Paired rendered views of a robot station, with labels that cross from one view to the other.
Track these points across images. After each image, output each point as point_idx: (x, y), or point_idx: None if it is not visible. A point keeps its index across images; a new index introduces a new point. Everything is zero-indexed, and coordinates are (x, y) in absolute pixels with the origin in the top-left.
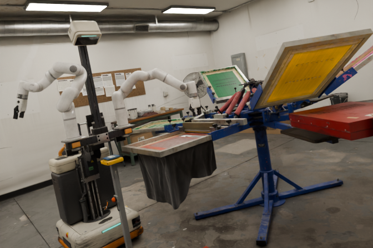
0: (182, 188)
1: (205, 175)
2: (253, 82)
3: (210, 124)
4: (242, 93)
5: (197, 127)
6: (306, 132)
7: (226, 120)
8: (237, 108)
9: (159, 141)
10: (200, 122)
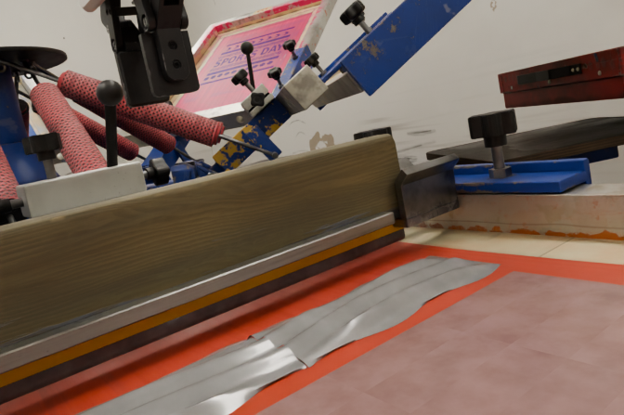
0: None
1: None
2: (47, 47)
3: (375, 154)
4: None
5: (203, 247)
6: (587, 136)
7: (386, 129)
8: (92, 156)
9: None
10: (243, 171)
